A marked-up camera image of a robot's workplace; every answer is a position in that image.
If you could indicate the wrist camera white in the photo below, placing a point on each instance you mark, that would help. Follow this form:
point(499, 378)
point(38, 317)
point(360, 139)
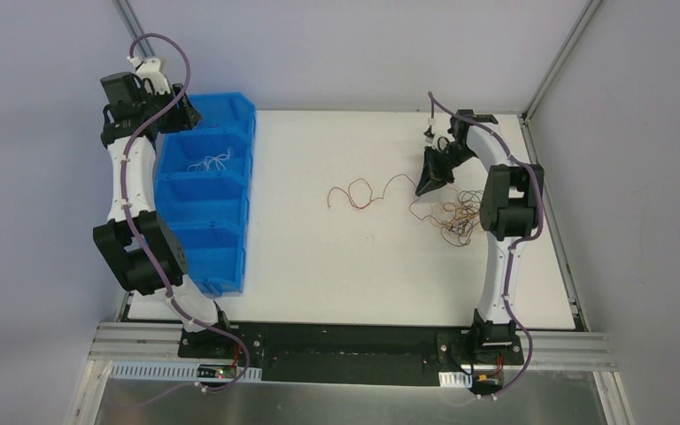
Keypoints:
point(150, 72)
point(430, 134)

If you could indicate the left corner aluminium post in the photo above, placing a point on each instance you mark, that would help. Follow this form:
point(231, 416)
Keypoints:
point(140, 47)

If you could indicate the corner aluminium post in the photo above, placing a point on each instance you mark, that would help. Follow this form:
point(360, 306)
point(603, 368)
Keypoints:
point(140, 47)
point(586, 16)

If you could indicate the blue plastic bin row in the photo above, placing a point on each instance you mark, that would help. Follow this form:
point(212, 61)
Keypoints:
point(202, 190)

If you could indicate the white slotted cable duct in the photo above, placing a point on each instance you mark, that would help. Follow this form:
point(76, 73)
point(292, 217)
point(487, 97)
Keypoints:
point(181, 372)

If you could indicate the aluminium frame rail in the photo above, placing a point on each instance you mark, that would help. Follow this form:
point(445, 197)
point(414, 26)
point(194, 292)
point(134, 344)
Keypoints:
point(552, 350)

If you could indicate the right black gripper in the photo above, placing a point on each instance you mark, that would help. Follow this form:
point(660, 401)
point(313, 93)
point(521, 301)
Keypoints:
point(442, 156)

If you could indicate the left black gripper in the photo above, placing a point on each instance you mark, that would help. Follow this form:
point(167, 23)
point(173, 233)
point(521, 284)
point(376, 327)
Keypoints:
point(182, 110)

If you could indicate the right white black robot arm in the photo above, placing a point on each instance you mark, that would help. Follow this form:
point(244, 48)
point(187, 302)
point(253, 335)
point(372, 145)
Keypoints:
point(511, 214)

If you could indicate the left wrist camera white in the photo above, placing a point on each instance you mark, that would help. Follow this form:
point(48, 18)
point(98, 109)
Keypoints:
point(150, 72)

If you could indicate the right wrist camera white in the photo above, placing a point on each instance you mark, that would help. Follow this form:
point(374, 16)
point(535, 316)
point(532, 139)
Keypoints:
point(430, 134)

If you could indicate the right corner aluminium post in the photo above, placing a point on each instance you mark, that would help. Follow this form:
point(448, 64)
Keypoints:
point(586, 16)

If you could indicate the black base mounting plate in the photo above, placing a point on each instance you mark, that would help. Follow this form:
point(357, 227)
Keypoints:
point(350, 354)

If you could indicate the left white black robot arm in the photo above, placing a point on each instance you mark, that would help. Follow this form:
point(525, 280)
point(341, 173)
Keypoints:
point(143, 253)

